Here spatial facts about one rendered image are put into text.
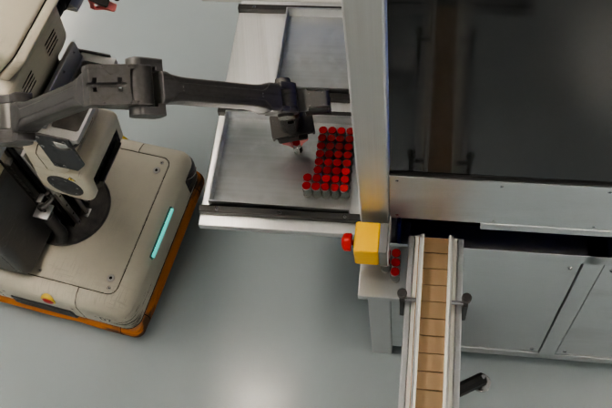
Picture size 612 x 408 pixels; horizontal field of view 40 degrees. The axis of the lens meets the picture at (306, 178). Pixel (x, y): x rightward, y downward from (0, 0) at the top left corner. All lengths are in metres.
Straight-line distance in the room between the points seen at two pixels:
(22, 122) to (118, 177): 1.13
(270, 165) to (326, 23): 0.46
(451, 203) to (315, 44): 0.71
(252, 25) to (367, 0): 1.13
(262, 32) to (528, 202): 0.93
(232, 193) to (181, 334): 0.94
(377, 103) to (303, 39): 0.86
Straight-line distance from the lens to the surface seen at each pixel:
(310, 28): 2.30
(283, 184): 2.04
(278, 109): 1.77
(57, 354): 3.00
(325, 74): 2.20
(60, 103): 1.63
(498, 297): 2.24
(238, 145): 2.11
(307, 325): 2.82
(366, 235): 1.79
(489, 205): 1.76
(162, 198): 2.79
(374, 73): 1.37
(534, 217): 1.80
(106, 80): 1.55
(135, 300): 2.70
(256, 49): 2.28
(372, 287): 1.91
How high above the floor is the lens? 2.66
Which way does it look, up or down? 61 degrees down
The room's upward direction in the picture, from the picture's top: 11 degrees counter-clockwise
